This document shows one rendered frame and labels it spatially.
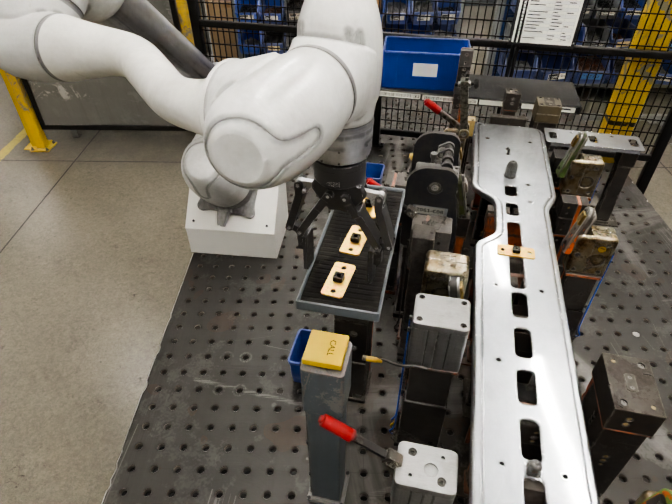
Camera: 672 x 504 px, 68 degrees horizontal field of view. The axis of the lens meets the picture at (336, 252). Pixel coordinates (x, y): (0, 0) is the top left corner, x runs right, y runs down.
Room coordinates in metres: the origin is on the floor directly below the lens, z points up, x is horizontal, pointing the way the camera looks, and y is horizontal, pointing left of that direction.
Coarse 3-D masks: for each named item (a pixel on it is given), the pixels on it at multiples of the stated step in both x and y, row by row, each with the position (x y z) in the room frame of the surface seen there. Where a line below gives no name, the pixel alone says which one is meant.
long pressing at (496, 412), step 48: (480, 144) 1.40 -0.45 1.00; (528, 144) 1.40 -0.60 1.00; (480, 192) 1.13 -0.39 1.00; (528, 192) 1.13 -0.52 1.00; (480, 240) 0.92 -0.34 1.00; (528, 240) 0.93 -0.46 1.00; (480, 288) 0.76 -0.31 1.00; (528, 288) 0.77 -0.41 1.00; (480, 336) 0.63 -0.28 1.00; (480, 384) 0.52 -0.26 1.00; (576, 384) 0.53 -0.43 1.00; (480, 432) 0.43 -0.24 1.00; (576, 432) 0.43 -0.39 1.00; (480, 480) 0.35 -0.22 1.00; (576, 480) 0.35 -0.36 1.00
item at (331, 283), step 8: (336, 264) 0.66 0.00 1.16; (344, 264) 0.66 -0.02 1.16; (336, 272) 0.63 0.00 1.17; (344, 272) 0.64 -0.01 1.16; (352, 272) 0.64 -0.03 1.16; (328, 280) 0.62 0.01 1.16; (336, 280) 0.62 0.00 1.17; (344, 280) 0.62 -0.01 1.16; (328, 288) 0.60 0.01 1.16; (336, 288) 0.60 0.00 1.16; (344, 288) 0.60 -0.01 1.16; (336, 296) 0.58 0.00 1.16
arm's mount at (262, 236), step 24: (192, 192) 1.31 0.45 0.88; (264, 192) 1.30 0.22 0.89; (192, 216) 1.26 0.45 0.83; (216, 216) 1.25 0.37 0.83; (240, 216) 1.25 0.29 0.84; (264, 216) 1.24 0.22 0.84; (192, 240) 1.23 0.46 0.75; (216, 240) 1.22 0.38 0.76; (240, 240) 1.22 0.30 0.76; (264, 240) 1.21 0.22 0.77
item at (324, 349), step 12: (312, 336) 0.50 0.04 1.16; (324, 336) 0.50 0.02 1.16; (336, 336) 0.50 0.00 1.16; (348, 336) 0.50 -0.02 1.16; (312, 348) 0.48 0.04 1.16; (324, 348) 0.48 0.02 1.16; (336, 348) 0.48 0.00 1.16; (312, 360) 0.45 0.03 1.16; (324, 360) 0.45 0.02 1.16; (336, 360) 0.45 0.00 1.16
